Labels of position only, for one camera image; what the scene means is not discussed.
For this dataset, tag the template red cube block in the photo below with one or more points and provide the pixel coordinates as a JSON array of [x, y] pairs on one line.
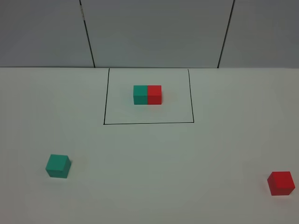
[[154, 94]]

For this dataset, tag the template green cube block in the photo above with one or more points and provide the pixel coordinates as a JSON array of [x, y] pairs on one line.
[[140, 94]]

